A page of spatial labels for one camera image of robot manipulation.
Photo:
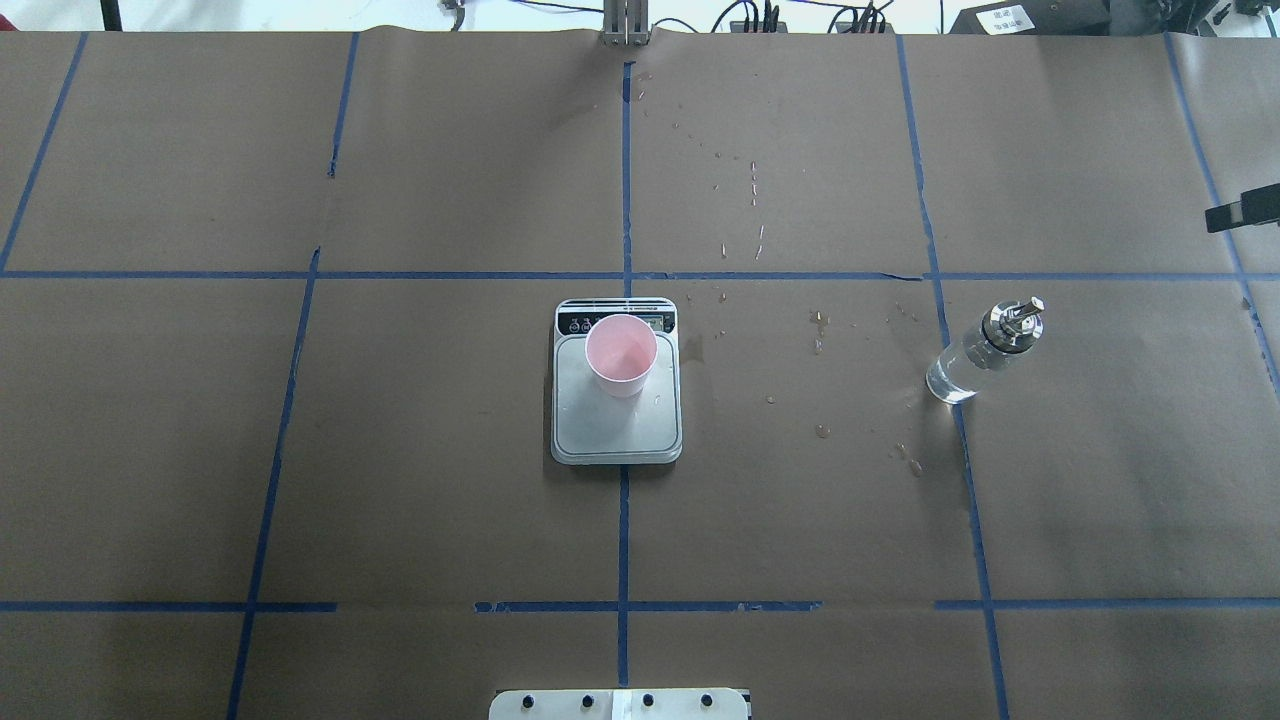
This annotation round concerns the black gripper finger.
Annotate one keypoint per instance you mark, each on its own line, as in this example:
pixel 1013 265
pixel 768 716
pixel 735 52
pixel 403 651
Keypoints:
pixel 1255 207

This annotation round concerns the clear glass sauce bottle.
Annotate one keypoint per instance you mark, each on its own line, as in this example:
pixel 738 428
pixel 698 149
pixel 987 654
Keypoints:
pixel 998 340

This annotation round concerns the pink cup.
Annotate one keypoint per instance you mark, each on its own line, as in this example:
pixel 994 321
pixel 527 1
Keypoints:
pixel 621 350

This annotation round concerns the digital kitchen scale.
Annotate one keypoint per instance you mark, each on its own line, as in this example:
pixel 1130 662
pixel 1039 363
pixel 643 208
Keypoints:
pixel 590 425

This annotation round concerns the black box with label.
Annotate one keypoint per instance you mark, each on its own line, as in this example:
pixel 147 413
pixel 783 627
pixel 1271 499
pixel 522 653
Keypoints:
pixel 1043 18

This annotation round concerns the brown paper table cover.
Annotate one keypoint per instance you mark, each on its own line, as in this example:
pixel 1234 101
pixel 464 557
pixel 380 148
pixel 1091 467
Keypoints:
pixel 277 322

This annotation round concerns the aluminium frame post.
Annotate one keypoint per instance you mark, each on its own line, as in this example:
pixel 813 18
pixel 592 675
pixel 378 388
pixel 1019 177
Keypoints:
pixel 625 23

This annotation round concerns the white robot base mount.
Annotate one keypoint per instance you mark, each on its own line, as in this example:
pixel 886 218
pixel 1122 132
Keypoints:
pixel 623 703

